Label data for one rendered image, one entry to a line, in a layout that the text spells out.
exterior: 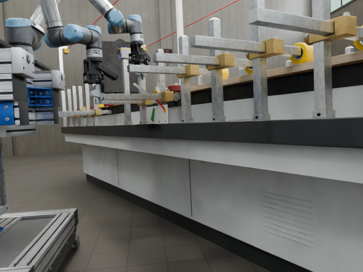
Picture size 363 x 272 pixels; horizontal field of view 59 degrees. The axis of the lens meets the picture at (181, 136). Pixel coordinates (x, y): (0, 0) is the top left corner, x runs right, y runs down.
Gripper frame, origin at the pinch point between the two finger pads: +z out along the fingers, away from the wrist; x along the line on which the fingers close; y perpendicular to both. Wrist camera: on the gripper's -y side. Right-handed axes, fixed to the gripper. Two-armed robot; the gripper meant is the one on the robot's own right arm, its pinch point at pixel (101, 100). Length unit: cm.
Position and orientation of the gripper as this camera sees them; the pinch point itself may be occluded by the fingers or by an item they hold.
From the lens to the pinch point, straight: 163.3
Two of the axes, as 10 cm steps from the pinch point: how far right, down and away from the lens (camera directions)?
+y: -8.5, 0.7, -5.2
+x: 5.2, 0.2, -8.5
